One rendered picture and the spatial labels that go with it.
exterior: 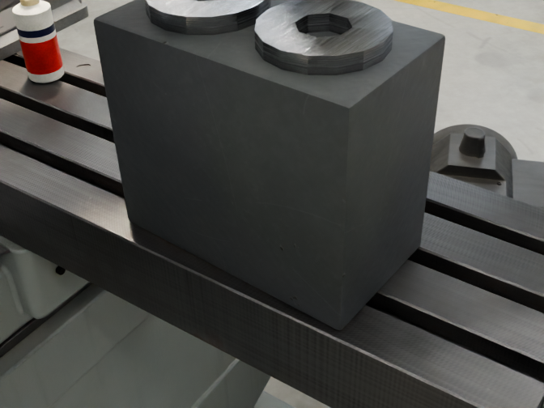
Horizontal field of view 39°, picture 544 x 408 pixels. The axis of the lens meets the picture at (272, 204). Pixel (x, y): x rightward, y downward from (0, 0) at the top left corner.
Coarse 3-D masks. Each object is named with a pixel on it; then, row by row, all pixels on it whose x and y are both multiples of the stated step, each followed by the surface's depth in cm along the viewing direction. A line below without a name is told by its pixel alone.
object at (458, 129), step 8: (448, 128) 147; (456, 128) 146; (464, 128) 145; (480, 128) 145; (488, 128) 146; (440, 136) 146; (488, 136) 143; (496, 136) 144; (432, 144) 146; (504, 144) 144; (512, 152) 145
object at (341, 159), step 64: (192, 0) 53; (256, 0) 53; (320, 0) 53; (128, 64) 55; (192, 64) 50; (256, 64) 48; (320, 64) 46; (384, 64) 48; (128, 128) 59; (192, 128) 54; (256, 128) 49; (320, 128) 46; (384, 128) 48; (128, 192) 63; (192, 192) 58; (256, 192) 53; (320, 192) 49; (384, 192) 52; (256, 256) 57; (320, 256) 52; (384, 256) 56; (320, 320) 56
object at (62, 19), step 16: (0, 0) 90; (16, 0) 92; (48, 0) 96; (64, 0) 98; (80, 0) 100; (0, 16) 91; (64, 16) 97; (80, 16) 99; (0, 32) 91; (16, 32) 93; (0, 48) 90; (16, 48) 92
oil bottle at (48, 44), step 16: (32, 0) 81; (16, 16) 82; (32, 16) 81; (48, 16) 82; (32, 32) 82; (48, 32) 83; (32, 48) 83; (48, 48) 84; (32, 64) 85; (48, 64) 85; (32, 80) 86; (48, 80) 86
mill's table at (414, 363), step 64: (0, 64) 90; (64, 64) 90; (0, 128) 79; (64, 128) 78; (0, 192) 72; (64, 192) 70; (448, 192) 68; (64, 256) 72; (128, 256) 65; (192, 256) 62; (448, 256) 61; (512, 256) 61; (192, 320) 65; (256, 320) 59; (384, 320) 56; (448, 320) 56; (512, 320) 56; (320, 384) 59; (384, 384) 54; (448, 384) 51; (512, 384) 51
